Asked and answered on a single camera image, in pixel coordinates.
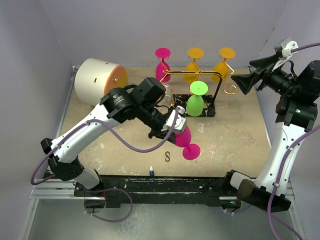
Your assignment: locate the orange wine glass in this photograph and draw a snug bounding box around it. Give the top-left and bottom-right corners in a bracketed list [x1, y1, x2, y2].
[213, 47, 236, 82]
[183, 48, 205, 83]

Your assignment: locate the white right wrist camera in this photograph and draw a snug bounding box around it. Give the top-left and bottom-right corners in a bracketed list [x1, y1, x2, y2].
[272, 37, 298, 72]

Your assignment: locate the green wine glass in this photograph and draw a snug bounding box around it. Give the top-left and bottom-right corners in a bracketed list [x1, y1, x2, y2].
[186, 80, 209, 117]

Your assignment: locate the pink wine glass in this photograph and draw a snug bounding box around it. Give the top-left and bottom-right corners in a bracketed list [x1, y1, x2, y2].
[155, 47, 171, 83]
[175, 126, 201, 161]

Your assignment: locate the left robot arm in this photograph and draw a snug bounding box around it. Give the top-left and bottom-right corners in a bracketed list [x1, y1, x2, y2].
[41, 77, 179, 196]

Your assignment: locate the gold wire wine glass rack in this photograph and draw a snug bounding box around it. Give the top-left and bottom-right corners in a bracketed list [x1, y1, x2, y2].
[159, 52, 238, 98]

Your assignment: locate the small white dropper bottle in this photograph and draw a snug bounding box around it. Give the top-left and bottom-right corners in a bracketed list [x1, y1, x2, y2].
[149, 166, 155, 178]

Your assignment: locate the aluminium frame rail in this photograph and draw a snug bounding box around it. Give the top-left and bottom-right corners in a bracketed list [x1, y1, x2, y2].
[30, 181, 75, 200]

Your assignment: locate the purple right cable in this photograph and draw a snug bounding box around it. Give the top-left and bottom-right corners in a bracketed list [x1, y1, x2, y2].
[267, 42, 320, 240]

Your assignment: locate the white round drawer box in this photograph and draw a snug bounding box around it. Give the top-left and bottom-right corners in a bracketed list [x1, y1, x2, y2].
[74, 58, 128, 106]

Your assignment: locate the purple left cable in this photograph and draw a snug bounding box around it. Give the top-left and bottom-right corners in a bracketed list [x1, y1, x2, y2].
[30, 108, 180, 186]

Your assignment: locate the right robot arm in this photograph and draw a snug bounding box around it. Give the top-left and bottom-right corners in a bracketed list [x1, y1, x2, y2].
[222, 55, 320, 213]

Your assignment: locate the black marble rack base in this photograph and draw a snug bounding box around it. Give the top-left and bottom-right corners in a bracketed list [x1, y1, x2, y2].
[172, 94, 216, 117]

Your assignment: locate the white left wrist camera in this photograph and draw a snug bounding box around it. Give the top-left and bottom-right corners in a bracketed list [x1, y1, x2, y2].
[161, 105, 187, 135]

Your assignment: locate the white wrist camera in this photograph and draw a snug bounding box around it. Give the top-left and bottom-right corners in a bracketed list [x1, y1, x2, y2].
[272, 37, 298, 72]
[161, 105, 187, 135]

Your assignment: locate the black S hook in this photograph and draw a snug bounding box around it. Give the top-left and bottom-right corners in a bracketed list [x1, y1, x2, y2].
[164, 151, 171, 162]

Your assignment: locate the clear glass cup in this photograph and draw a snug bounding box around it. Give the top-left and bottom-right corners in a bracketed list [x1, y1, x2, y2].
[159, 83, 173, 108]

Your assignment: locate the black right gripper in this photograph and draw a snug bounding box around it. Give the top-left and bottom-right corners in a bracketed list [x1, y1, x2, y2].
[232, 52, 301, 96]

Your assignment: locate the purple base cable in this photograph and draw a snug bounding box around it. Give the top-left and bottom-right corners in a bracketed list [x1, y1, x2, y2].
[83, 183, 135, 222]

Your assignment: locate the orange wine glass front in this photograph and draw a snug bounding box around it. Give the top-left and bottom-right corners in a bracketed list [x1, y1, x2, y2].
[213, 47, 236, 82]

